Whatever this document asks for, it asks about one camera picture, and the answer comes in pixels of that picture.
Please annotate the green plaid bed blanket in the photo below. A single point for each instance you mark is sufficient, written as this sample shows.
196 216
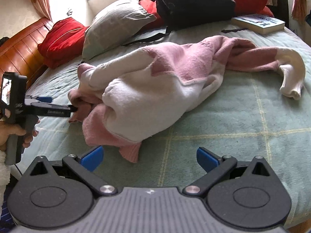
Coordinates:
245 117

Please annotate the red plaid curtain right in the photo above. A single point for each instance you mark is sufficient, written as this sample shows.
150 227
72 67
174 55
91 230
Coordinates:
299 9

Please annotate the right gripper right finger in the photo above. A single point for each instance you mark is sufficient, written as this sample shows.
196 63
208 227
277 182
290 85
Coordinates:
240 194

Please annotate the red quilt left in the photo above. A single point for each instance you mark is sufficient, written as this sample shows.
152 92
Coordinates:
63 42

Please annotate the pink and white sweater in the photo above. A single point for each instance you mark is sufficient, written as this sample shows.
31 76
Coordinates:
131 98

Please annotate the blue white book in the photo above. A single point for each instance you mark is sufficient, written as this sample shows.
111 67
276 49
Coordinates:
260 24

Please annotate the wooden headboard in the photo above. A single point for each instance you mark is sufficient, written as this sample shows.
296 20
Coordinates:
20 53

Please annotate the person left hand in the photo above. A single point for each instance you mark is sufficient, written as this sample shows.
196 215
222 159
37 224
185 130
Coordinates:
7 129

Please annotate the red quilt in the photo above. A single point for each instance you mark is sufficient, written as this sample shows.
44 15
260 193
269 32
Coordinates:
243 7
63 42

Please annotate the grey green pillow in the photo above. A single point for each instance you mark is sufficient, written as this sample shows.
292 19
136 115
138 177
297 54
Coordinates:
113 26

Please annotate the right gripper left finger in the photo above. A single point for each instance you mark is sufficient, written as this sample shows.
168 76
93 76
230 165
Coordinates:
55 194

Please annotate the white fleece left forearm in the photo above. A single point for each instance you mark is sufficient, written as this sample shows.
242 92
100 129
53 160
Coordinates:
4 176

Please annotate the black backpack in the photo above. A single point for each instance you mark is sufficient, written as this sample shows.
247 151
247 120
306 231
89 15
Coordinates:
179 14

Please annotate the red quilt right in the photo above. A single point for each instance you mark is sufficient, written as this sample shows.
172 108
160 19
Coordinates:
243 7

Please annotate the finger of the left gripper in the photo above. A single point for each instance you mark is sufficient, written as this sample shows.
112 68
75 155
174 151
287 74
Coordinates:
46 99
51 110

